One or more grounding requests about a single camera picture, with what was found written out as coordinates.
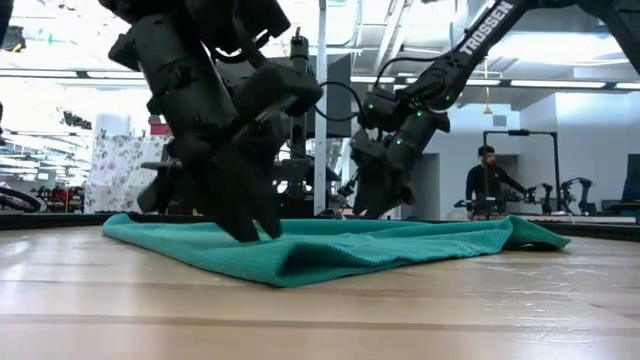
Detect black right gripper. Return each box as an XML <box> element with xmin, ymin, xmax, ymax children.
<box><xmin>348</xmin><ymin>129</ymin><xmax>417</xmax><ymax>221</ymax></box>

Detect black computer tower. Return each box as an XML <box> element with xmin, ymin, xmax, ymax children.
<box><xmin>277</xmin><ymin>189</ymin><xmax>317</xmax><ymax>218</ymax></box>

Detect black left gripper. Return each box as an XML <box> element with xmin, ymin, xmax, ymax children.
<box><xmin>106</xmin><ymin>13</ymin><xmax>290</xmax><ymax>245</ymax></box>

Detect teal microfibre towel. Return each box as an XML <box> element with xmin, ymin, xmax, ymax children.
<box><xmin>102</xmin><ymin>213</ymin><xmax>572</xmax><ymax>289</ymax></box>

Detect round black ceiling lamp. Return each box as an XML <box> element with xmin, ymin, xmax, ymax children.
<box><xmin>0</xmin><ymin>24</ymin><xmax>28</xmax><ymax>54</ymax></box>

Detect grey desk with black legs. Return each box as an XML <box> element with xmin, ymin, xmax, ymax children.
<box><xmin>139</xmin><ymin>157</ymin><xmax>342</xmax><ymax>201</ymax></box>

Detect right gripper cable loop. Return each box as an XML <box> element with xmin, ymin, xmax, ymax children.
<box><xmin>313</xmin><ymin>80</ymin><xmax>365</xmax><ymax>123</ymax></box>

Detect background robot arms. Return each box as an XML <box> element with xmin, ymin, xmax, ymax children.
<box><xmin>524</xmin><ymin>175</ymin><xmax>601</xmax><ymax>217</ymax></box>

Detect red box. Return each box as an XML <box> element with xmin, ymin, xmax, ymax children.
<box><xmin>148</xmin><ymin>115</ymin><xmax>174</xmax><ymax>138</ymax></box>

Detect black computer monitor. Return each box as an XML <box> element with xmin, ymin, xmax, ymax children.
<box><xmin>214</xmin><ymin>53</ymin><xmax>353</xmax><ymax>143</ymax></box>

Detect person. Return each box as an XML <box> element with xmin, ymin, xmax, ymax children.
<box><xmin>464</xmin><ymin>144</ymin><xmax>530</xmax><ymax>222</ymax></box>

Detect yellow hanging cord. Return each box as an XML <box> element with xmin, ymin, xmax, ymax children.
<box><xmin>482</xmin><ymin>57</ymin><xmax>495</xmax><ymax>117</ymax></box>

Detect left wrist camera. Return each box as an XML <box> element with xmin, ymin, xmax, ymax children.
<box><xmin>234</xmin><ymin>59</ymin><xmax>324</xmax><ymax>144</ymax></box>

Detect white vertical post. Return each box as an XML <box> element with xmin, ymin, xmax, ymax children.
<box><xmin>313</xmin><ymin>0</ymin><xmax>329</xmax><ymax>216</ymax></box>

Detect black monitor stand pole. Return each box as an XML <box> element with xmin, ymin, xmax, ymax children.
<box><xmin>288</xmin><ymin>27</ymin><xmax>311</xmax><ymax>162</ymax></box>

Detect black camera gantry frame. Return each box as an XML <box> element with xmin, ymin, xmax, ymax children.
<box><xmin>481</xmin><ymin>128</ymin><xmax>561</xmax><ymax>217</ymax></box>

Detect floral cloth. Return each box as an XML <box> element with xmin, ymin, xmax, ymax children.
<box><xmin>83</xmin><ymin>134</ymin><xmax>174</xmax><ymax>215</ymax></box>

